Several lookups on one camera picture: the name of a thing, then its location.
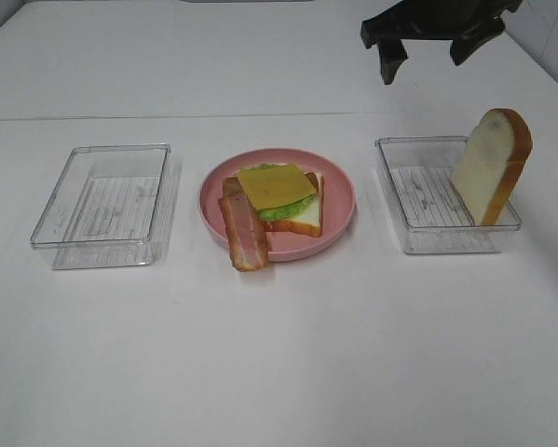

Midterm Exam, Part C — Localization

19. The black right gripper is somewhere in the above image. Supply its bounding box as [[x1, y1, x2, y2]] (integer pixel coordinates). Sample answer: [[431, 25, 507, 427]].
[[361, 0, 522, 85]]

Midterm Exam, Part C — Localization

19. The yellow cheese slice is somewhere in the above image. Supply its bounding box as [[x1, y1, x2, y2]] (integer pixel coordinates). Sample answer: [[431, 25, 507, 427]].
[[237, 164, 317, 210]]

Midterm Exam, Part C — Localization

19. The bread slice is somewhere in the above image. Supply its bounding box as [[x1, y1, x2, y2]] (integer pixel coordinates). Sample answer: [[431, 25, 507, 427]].
[[452, 108, 533, 226], [258, 173, 324, 237]]

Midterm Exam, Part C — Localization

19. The green lettuce leaf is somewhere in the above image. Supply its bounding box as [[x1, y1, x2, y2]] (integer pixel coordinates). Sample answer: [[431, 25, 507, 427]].
[[237, 163, 321, 223]]

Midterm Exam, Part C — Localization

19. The brown bacon strip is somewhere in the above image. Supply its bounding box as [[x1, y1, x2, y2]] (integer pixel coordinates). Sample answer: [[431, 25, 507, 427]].
[[223, 172, 323, 196]]

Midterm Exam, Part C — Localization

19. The red bacon strip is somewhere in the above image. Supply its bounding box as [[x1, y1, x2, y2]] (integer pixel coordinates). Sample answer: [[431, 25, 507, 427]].
[[219, 192, 269, 272]]

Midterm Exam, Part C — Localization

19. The clear right plastic tray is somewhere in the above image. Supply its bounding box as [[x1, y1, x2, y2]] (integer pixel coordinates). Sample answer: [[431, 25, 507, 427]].
[[375, 136, 522, 255]]

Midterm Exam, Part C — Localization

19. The clear plastic tray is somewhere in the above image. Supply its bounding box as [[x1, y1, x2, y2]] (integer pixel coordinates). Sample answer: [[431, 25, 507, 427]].
[[375, 136, 522, 255], [30, 143, 181, 270]]

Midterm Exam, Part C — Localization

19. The pink round plate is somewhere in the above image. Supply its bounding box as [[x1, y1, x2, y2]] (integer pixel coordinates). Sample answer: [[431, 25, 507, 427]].
[[198, 148, 356, 262]]

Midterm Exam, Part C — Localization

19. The clear left plastic tray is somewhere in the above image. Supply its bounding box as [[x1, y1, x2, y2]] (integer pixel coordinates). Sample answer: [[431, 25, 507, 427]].
[[30, 143, 181, 270]]

